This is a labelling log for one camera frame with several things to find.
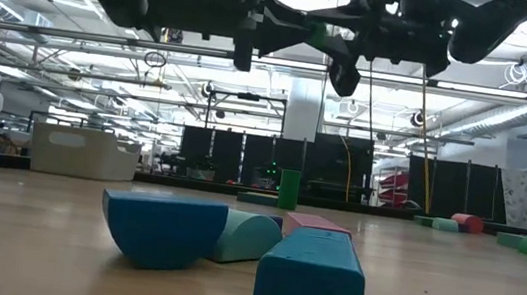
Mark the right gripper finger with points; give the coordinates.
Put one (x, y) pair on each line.
(355, 19)
(345, 74)

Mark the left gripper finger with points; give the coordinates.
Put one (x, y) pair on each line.
(280, 12)
(277, 38)

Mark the green long wooden block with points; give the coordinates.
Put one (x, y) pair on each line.
(423, 221)
(318, 36)

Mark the pink long wooden block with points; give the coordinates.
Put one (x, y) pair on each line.
(314, 223)

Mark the dark blue long wooden block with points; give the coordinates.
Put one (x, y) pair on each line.
(276, 221)

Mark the light teal small block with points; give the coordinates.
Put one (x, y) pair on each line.
(444, 224)

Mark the light teal half-cylinder block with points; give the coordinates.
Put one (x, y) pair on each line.
(244, 238)

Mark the red wooden cylinder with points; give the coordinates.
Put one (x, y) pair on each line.
(470, 223)

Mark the teal long wooden block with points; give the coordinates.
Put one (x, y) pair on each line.
(309, 284)
(257, 198)

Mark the blue half-cylinder block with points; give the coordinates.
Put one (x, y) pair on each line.
(162, 231)

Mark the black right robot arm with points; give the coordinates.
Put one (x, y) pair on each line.
(490, 24)

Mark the white building column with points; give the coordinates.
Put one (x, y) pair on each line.
(303, 109)

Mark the large black screen panel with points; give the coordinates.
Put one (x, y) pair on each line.
(342, 164)

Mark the red shelf rack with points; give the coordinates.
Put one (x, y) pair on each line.
(393, 188)

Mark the black room divider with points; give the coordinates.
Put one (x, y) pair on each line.
(450, 188)
(222, 155)

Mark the green wooden cylinder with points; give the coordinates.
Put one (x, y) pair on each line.
(288, 190)

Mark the light grey storage bin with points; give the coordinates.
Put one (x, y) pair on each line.
(86, 153)

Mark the white patterned cloth panel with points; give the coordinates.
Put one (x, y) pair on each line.
(522, 197)

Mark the black gantry frame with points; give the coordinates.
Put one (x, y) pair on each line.
(248, 97)

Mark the silver ventilation duct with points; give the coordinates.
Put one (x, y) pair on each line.
(499, 118)

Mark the grey metal ceiling rail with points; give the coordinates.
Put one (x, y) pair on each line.
(56, 33)

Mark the black aluminium table frame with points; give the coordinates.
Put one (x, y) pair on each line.
(178, 182)

